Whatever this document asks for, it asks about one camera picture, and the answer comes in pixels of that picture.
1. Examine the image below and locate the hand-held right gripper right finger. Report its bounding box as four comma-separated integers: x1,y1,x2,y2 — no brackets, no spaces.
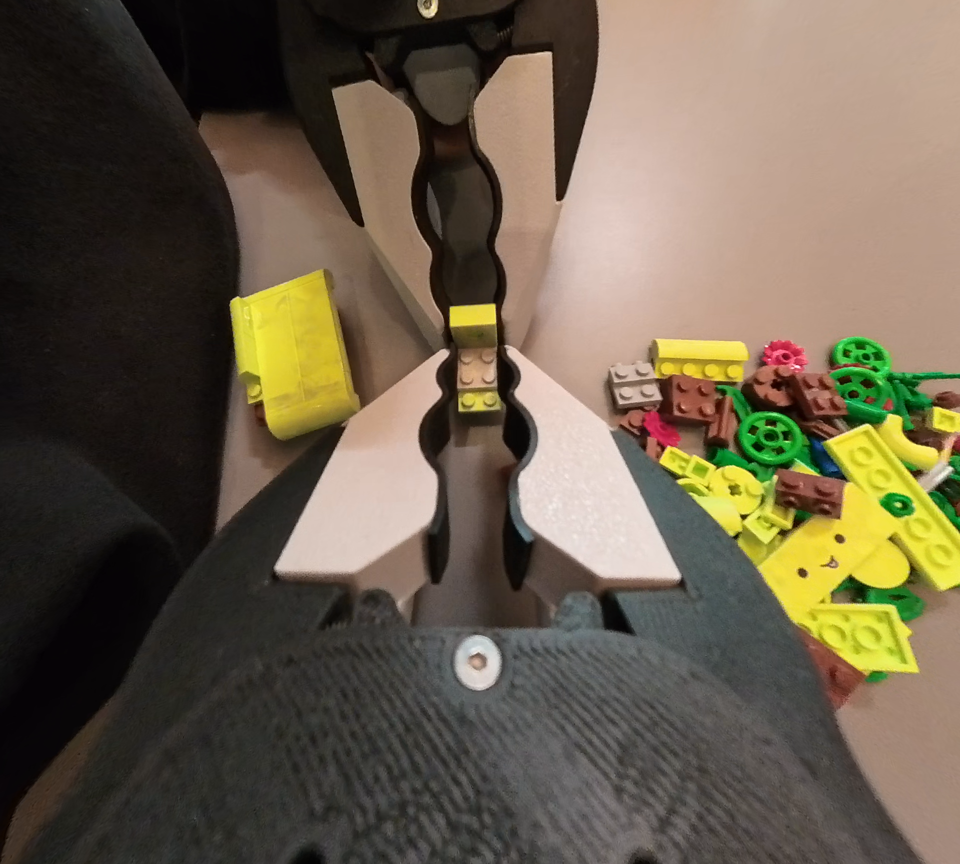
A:
498,345,685,612

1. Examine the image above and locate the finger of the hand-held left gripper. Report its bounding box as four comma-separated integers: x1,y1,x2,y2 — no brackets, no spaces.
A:
467,49,561,349
332,79,453,349

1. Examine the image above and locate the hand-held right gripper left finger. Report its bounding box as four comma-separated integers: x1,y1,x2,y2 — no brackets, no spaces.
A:
273,347,453,612

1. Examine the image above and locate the large lime brick assembly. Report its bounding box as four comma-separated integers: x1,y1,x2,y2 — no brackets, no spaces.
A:
228,269,361,441

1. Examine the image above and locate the small lime brown brick block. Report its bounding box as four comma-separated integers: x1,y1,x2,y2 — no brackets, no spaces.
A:
447,304,504,424

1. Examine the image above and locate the person's left hand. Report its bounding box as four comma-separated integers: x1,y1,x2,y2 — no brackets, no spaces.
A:
433,122,474,164

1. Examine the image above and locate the small grey plate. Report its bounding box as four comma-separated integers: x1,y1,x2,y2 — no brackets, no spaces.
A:
607,360,665,411

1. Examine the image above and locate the pile of loose toy bricks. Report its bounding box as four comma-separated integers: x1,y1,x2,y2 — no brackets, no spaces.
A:
618,335,960,708

